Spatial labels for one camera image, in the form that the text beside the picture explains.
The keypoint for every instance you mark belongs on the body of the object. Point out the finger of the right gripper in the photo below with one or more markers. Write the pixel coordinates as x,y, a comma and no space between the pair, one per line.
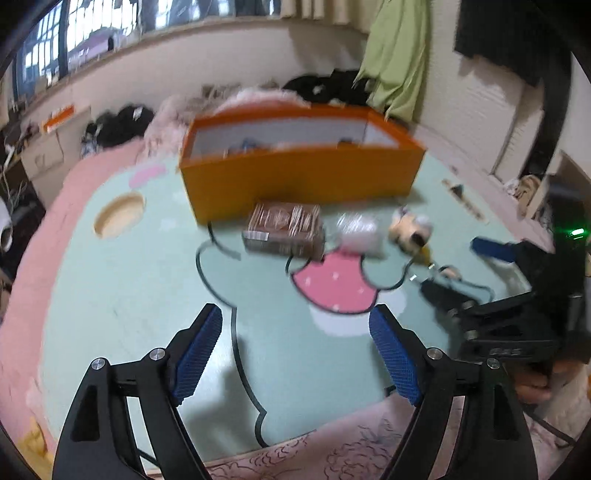
445,299
488,248

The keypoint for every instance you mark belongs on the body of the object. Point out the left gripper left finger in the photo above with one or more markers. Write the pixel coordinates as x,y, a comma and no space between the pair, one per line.
97,440

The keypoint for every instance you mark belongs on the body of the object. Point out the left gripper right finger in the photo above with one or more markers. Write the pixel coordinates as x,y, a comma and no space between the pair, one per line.
493,440

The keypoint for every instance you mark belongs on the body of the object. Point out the cartoon figurine toy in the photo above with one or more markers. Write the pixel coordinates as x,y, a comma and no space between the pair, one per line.
411,233

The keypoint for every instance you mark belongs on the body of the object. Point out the clear plastic bag pink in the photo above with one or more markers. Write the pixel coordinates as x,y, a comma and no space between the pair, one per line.
360,234

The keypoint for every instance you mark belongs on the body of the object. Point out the brown patterned card box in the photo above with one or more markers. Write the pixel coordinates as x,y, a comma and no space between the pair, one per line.
286,229

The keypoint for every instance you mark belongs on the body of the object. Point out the green hanging cloth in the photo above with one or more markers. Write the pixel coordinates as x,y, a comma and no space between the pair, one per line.
395,60

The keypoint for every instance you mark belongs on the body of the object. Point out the black clothes pile right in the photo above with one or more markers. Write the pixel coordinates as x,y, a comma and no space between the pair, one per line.
339,87

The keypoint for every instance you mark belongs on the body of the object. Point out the black clothes pile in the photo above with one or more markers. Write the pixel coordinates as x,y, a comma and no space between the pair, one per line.
339,87
113,129

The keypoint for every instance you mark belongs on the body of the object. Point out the orange cardboard box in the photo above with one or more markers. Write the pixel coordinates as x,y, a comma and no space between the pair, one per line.
315,155

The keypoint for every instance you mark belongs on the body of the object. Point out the white drawer cabinet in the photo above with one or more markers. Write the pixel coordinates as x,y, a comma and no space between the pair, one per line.
48,158

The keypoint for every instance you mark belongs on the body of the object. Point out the pink floral quilt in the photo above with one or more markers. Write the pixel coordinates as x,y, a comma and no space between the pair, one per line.
166,132

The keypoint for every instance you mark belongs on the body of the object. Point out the black clothes pile left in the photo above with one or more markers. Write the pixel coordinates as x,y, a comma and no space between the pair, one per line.
113,129

